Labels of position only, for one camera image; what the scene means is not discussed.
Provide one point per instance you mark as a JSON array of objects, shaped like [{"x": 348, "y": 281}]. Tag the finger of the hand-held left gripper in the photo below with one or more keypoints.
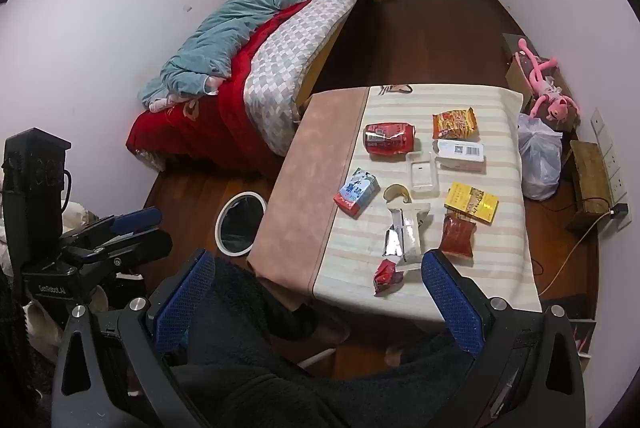
[
  {"x": 150, "y": 247},
  {"x": 136, "y": 220}
]

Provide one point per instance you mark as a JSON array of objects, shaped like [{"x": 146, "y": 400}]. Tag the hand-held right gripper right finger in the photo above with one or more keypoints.
[{"x": 452, "y": 300}]

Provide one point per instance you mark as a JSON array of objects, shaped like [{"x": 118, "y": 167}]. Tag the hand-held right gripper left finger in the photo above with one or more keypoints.
[{"x": 186, "y": 298}]

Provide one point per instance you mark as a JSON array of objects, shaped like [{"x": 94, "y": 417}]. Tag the white rimmed trash bin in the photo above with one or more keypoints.
[{"x": 240, "y": 223}]

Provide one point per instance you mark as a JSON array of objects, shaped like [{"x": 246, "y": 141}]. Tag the white cardboard box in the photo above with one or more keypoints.
[{"x": 461, "y": 156}]

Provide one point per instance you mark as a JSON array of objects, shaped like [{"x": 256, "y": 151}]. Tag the red soda can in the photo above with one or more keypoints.
[{"x": 388, "y": 140}]

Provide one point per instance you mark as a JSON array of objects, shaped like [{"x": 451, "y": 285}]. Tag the red sauce packet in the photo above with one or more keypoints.
[{"x": 457, "y": 235}]

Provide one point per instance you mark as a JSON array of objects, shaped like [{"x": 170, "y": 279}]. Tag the small red wrapper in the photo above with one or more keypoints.
[{"x": 386, "y": 278}]

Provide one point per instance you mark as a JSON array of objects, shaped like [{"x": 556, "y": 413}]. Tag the silver foil wrapper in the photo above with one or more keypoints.
[{"x": 406, "y": 233}]

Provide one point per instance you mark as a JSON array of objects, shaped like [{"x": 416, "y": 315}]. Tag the yellow flat box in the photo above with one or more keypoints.
[{"x": 471, "y": 203}]

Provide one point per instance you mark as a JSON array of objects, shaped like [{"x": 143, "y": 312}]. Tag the person's black fleece pants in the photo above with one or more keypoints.
[{"x": 260, "y": 388}]

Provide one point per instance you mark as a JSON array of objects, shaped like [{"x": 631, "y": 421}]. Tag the curved tape roll piece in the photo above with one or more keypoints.
[{"x": 397, "y": 194}]

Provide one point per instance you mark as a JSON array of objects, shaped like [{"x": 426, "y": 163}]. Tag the red blanket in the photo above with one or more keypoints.
[{"x": 220, "y": 128}]

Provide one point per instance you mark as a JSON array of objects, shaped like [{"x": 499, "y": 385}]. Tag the clear plastic tray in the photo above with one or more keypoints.
[{"x": 422, "y": 173}]

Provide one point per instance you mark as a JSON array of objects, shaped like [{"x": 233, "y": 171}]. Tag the blue and red carton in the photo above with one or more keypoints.
[{"x": 356, "y": 194}]

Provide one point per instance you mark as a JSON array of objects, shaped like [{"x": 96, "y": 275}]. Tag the white plastic bag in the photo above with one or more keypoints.
[{"x": 540, "y": 158}]

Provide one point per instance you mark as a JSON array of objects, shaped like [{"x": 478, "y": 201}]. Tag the orange snack bag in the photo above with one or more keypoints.
[{"x": 455, "y": 124}]

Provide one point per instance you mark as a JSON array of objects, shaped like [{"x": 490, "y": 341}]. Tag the wooden crate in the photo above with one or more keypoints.
[{"x": 592, "y": 180}]

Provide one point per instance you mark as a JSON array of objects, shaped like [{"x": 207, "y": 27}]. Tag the black charger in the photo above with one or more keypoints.
[{"x": 619, "y": 211}]

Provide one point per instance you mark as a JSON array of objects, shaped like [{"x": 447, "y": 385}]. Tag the bed with blankets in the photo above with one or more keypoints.
[{"x": 230, "y": 33}]

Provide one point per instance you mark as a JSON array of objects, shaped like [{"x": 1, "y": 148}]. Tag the pink plush toy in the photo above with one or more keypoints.
[{"x": 542, "y": 88}]

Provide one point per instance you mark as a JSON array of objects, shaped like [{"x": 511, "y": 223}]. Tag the grey checkered quilt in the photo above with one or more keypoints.
[{"x": 295, "y": 53}]

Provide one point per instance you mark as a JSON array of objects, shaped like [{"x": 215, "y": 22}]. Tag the brown cardboard box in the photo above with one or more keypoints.
[{"x": 517, "y": 75}]

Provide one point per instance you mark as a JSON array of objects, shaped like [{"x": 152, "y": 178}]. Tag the white wall socket panel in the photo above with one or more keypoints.
[{"x": 610, "y": 158}]

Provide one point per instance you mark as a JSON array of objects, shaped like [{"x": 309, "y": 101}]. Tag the wooden bed frame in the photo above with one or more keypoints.
[{"x": 325, "y": 53}]

